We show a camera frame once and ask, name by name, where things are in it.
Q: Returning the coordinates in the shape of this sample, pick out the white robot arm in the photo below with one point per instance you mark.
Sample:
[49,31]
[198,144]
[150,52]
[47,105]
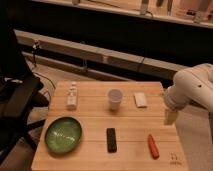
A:
[189,84]

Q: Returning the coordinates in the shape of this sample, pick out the black office chair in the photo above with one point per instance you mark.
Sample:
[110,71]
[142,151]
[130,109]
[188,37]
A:
[19,90]

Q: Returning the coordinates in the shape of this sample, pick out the green bowl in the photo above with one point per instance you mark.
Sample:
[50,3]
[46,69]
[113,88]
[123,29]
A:
[63,135]

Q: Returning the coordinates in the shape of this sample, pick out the white rectangular block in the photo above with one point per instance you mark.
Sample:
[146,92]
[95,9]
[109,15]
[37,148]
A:
[140,99]

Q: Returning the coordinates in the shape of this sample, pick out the white small bottle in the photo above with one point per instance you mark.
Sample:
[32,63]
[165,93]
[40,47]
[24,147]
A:
[72,97]

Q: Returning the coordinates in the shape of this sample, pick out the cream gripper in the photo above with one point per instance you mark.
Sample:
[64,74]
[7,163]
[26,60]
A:
[170,116]

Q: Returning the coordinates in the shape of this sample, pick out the white plastic cup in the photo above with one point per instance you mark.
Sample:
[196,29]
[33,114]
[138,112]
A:
[114,98]

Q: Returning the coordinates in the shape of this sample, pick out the black remote control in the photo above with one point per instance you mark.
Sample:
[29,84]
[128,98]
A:
[111,140]

